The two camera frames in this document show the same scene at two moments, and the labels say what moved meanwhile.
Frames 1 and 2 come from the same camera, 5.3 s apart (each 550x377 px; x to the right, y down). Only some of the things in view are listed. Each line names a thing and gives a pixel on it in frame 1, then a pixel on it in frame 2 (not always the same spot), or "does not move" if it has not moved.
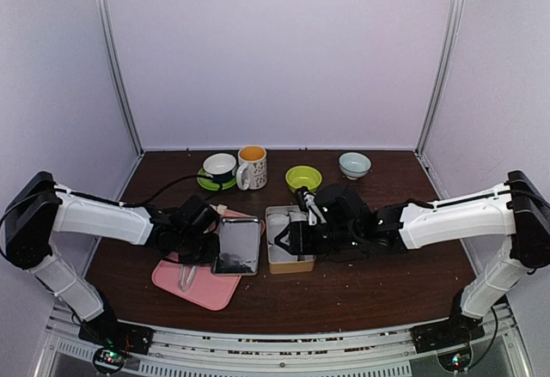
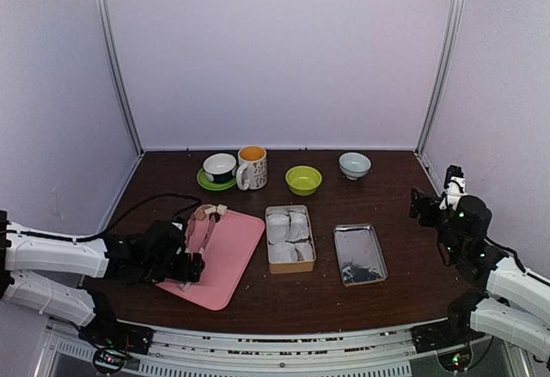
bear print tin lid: x=239 y=248 -> x=360 y=257
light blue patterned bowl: x=354 y=165 does not move
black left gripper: x=210 y=254 -> x=184 y=273
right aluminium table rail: x=442 y=194 does not move
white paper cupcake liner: x=277 y=223 does not move
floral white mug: x=252 y=173 does not move
